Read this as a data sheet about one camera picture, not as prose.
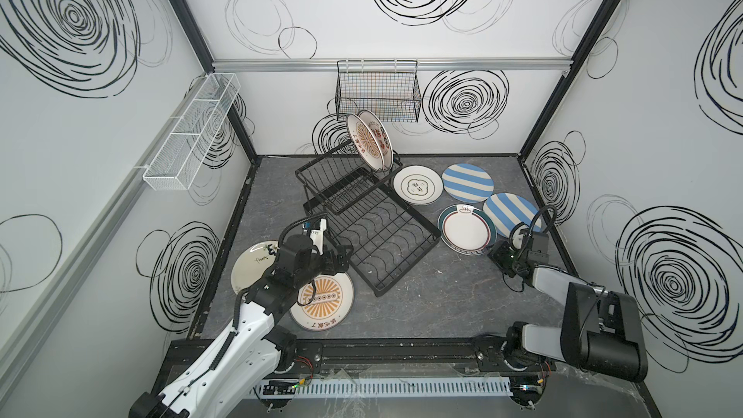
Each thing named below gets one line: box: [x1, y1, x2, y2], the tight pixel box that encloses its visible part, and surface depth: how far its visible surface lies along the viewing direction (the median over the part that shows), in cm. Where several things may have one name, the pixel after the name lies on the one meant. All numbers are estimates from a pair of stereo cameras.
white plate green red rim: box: [436, 203, 498, 257], surface depth 101 cm
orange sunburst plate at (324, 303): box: [289, 271, 356, 332], surface depth 82 cm
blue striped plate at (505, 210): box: [482, 191, 542, 238], surface depth 107 cm
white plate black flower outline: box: [391, 164, 445, 206], surface depth 113 cm
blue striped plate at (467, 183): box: [441, 162, 495, 204], surface depth 114 cm
